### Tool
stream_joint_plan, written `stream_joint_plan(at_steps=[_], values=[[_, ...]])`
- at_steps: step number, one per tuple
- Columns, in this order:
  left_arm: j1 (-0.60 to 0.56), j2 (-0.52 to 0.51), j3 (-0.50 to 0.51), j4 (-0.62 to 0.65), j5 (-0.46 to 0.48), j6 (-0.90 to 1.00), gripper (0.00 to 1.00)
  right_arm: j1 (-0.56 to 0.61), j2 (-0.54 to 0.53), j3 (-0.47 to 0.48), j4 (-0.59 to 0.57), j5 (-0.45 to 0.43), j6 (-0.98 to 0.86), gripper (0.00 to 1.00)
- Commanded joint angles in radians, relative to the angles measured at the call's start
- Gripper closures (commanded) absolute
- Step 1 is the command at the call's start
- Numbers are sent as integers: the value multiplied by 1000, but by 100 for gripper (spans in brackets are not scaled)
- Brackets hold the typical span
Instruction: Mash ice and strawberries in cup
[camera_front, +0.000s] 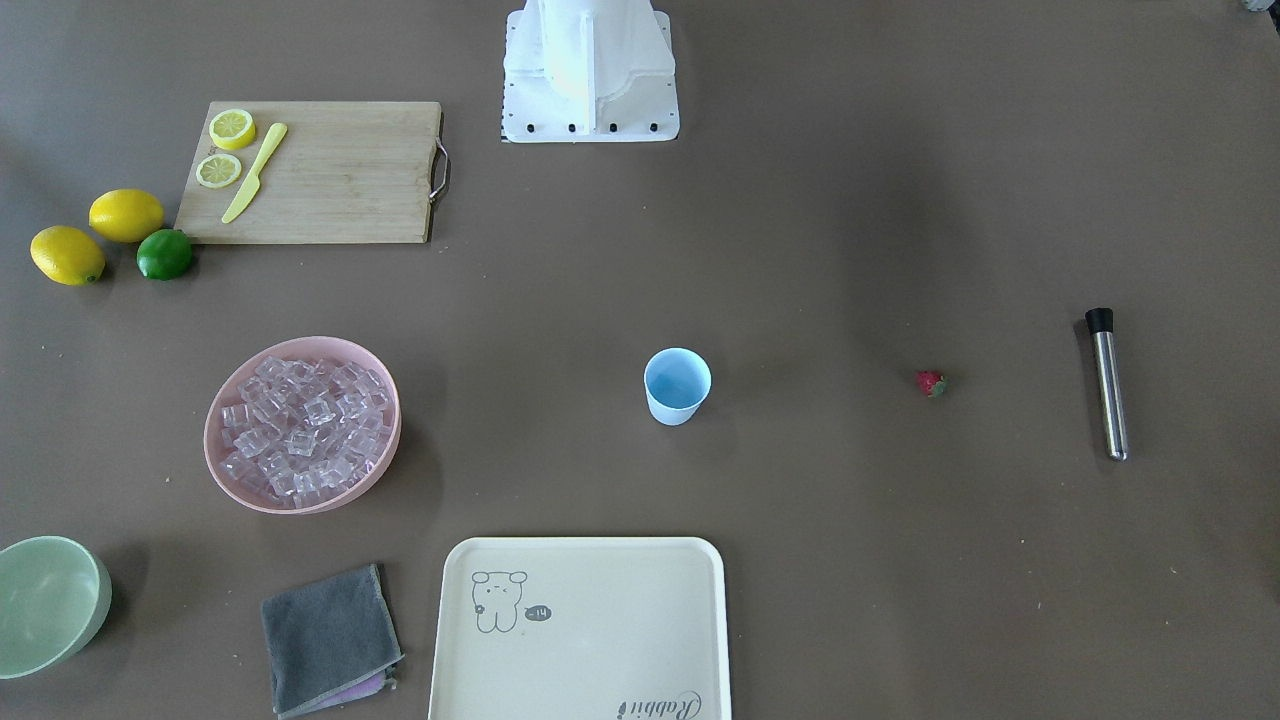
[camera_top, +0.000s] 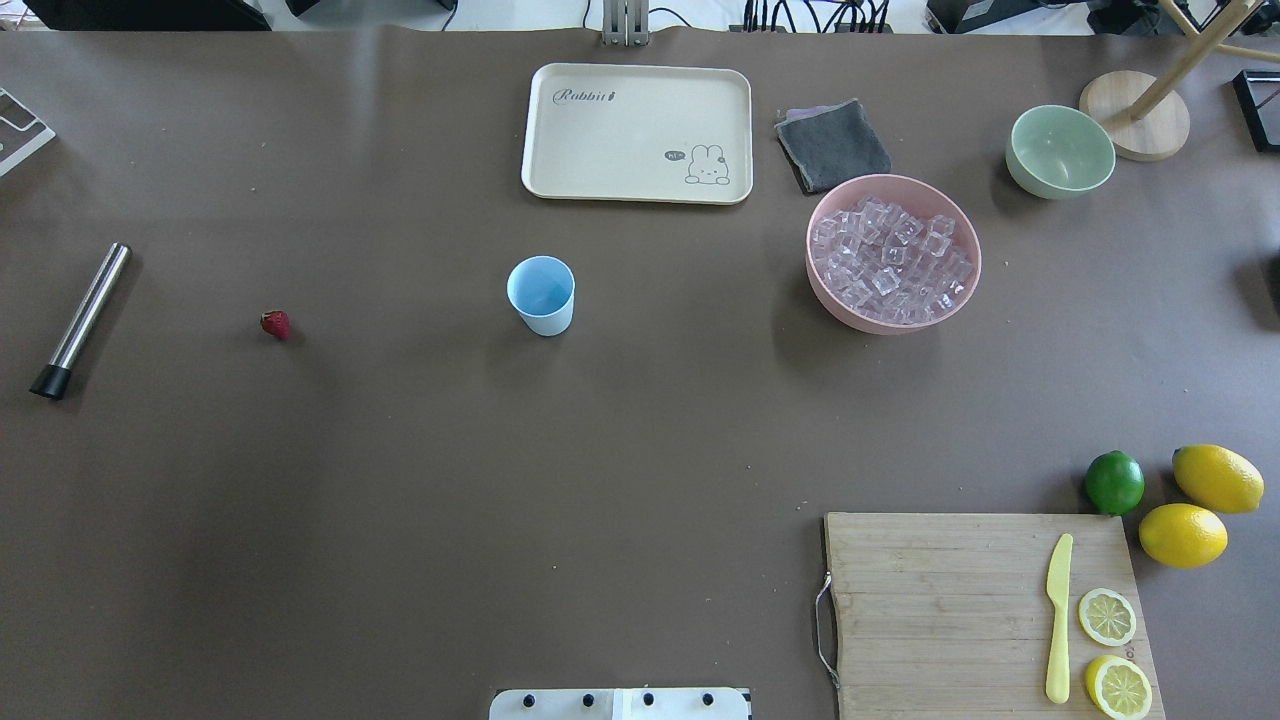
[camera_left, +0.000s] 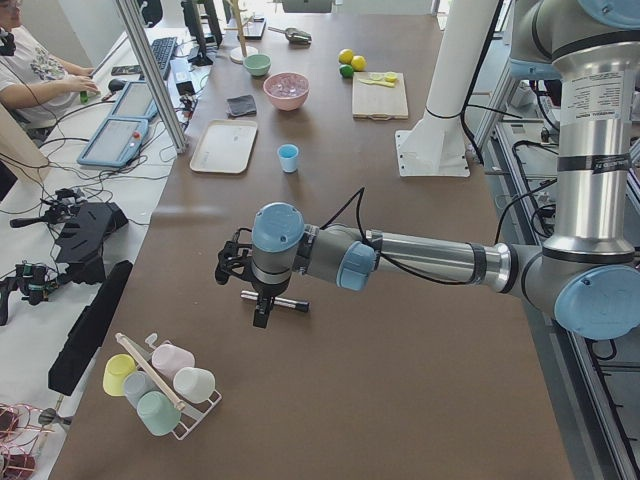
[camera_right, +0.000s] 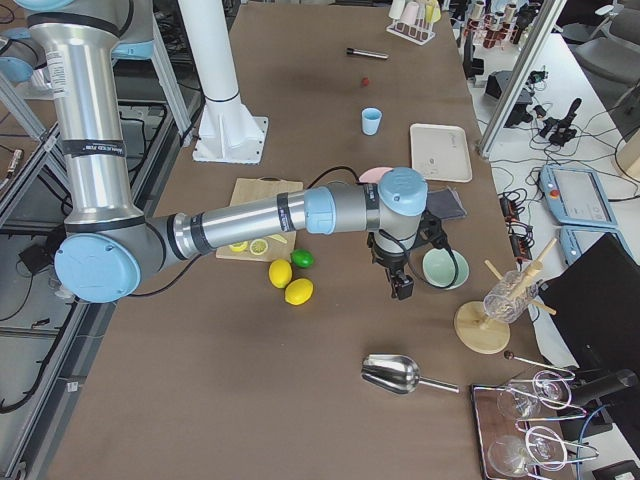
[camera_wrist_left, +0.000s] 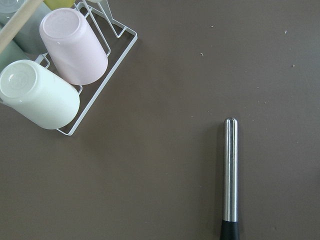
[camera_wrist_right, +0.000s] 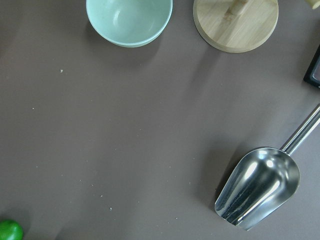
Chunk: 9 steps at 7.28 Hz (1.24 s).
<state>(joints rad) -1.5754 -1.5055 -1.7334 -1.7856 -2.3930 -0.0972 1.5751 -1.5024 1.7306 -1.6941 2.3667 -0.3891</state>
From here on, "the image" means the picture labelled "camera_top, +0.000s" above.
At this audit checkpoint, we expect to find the pile of clear ice cubes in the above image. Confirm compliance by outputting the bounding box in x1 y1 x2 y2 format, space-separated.
808 193 979 327

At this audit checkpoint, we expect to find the yellow lemon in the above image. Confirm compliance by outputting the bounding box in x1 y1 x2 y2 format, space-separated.
1138 503 1229 569
1172 445 1265 514

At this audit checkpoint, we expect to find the pink bowl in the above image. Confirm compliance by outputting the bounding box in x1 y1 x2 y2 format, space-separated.
805 174 982 334

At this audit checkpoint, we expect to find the green bowl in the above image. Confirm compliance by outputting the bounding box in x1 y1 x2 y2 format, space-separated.
1004 105 1116 200

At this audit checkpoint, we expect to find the wooden cutting board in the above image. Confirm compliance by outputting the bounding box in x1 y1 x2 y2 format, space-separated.
823 512 1142 719

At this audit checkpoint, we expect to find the light blue cup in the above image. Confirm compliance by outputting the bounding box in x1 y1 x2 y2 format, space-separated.
506 255 576 337

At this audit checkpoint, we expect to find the yellow plastic knife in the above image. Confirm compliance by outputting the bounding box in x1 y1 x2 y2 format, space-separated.
1044 533 1074 705

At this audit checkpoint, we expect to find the yellow lemon far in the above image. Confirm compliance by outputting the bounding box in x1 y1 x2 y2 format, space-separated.
1172 445 1265 514

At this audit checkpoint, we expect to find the green lime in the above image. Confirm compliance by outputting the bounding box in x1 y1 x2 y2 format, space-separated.
1083 450 1146 516

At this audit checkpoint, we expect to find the steel muddler black tip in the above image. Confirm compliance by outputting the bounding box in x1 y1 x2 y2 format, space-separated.
29 243 132 401

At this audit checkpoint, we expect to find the cream rabbit tray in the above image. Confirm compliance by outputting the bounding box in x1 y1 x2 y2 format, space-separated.
521 63 754 205

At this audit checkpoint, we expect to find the red strawberry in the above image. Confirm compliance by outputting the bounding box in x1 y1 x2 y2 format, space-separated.
259 310 291 341

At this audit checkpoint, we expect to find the patterned box left edge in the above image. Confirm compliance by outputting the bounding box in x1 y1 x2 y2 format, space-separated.
0 88 58 176

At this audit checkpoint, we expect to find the grey folded cloth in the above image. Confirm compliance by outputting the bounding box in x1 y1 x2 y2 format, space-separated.
774 97 893 195

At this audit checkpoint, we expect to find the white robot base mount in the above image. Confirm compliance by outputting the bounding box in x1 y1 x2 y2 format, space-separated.
488 687 753 719

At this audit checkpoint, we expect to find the grey bracket table edge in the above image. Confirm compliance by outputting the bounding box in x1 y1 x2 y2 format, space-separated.
602 0 650 47

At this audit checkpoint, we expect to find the wooden cup stand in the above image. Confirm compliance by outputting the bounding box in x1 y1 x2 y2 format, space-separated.
1079 1 1279 161

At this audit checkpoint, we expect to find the black tray right edge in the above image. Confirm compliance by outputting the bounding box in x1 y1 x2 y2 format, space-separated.
1231 69 1279 154

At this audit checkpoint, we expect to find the lemon half lower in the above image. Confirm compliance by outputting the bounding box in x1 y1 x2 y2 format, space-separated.
1084 655 1155 719

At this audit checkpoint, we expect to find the yellow lemon near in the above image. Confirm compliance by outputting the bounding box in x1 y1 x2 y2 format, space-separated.
1138 503 1229 569

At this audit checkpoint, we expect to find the lemon slice upper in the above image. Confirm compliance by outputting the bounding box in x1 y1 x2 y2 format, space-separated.
1076 587 1138 647

